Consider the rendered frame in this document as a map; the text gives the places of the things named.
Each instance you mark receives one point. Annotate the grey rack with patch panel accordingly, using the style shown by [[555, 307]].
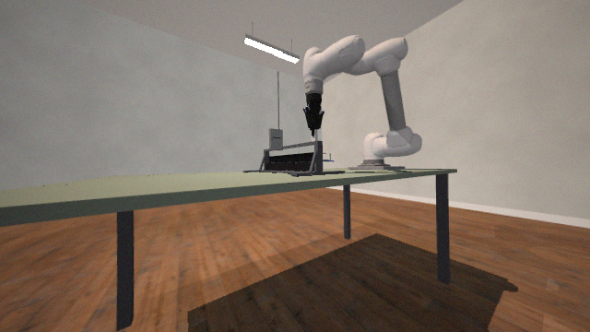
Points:
[[296, 164]]

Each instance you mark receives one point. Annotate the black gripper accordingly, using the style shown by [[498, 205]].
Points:
[[314, 114]]

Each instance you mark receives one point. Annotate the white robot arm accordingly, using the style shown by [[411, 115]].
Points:
[[385, 59]]

